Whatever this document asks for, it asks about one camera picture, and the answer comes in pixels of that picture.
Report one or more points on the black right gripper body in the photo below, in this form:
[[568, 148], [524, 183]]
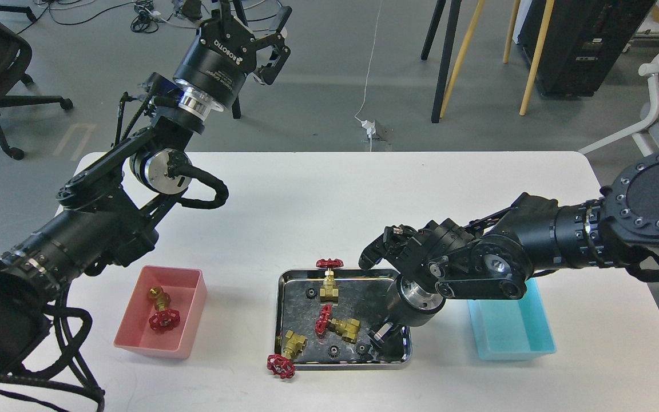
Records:
[[409, 304]]

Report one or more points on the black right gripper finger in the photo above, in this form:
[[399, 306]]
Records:
[[388, 336]]

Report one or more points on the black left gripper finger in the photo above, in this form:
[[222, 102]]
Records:
[[266, 74], [229, 17]]

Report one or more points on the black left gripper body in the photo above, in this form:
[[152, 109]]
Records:
[[216, 65]]

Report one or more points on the brass valve red handle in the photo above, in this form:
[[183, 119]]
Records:
[[348, 330], [165, 318], [328, 292], [282, 364]]

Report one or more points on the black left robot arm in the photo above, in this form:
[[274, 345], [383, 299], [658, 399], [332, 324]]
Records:
[[111, 209]]

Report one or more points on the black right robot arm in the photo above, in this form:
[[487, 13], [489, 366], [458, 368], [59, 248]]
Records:
[[493, 257]]

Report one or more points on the black gear bottom right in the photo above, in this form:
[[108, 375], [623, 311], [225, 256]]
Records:
[[362, 348]]

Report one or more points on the black gear bottom left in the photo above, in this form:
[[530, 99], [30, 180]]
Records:
[[333, 351]]

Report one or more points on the blue plastic box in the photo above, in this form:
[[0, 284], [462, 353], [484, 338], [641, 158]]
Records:
[[513, 330]]

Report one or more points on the pink plastic box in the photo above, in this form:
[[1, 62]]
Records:
[[188, 292]]

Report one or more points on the metal tray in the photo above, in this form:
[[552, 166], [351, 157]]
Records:
[[361, 295]]

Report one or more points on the black and wood easel legs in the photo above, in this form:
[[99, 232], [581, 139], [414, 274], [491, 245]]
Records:
[[446, 79]]

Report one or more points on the brass valve top red handle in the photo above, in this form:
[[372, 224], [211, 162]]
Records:
[[328, 292]]

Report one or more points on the brass valve bottom red handle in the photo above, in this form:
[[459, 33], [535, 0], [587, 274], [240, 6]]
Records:
[[282, 364]]

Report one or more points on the white power adapter with cable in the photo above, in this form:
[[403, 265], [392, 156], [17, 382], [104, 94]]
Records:
[[369, 125]]

